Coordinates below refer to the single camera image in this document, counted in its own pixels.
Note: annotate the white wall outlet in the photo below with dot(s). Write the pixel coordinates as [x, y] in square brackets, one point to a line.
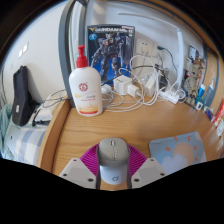
[144, 47]

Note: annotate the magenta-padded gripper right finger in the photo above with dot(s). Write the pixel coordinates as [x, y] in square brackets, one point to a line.
[148, 170]

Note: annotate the blue cartoon sun mouse pad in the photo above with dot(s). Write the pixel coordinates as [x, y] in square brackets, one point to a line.
[180, 151]

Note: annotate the robot model kit box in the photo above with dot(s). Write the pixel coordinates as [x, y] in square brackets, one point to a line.
[111, 50]

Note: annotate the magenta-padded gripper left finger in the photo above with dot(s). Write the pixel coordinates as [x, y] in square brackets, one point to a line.
[77, 170]

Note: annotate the white light switch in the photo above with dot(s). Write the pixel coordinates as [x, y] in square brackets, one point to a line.
[23, 49]

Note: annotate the white red-pump lotion bottle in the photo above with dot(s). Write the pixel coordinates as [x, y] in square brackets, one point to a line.
[86, 91]

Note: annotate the red chip can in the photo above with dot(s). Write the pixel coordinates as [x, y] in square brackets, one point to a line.
[220, 115]

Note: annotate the black bag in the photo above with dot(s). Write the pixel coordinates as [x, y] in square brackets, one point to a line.
[22, 96]

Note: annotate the white desk lamp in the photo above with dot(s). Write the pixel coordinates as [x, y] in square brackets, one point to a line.
[180, 56]

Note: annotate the colourful printed box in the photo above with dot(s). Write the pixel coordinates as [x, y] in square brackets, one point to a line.
[195, 76]

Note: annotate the white charger block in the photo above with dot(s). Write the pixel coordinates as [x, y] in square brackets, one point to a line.
[133, 90]
[150, 86]
[121, 85]

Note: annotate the grey and white computer mouse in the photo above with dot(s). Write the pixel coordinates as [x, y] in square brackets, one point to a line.
[114, 156]

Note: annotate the teal blanket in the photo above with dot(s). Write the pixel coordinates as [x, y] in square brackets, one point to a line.
[5, 130]

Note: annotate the blue plaid bedding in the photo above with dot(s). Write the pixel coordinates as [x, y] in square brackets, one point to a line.
[28, 145]

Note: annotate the grey metal bed frame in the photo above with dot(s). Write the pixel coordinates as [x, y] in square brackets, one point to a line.
[65, 50]

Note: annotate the white power strip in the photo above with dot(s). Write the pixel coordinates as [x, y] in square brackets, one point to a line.
[170, 97]

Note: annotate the blue spray bottle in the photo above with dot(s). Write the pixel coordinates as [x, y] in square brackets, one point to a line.
[209, 95]

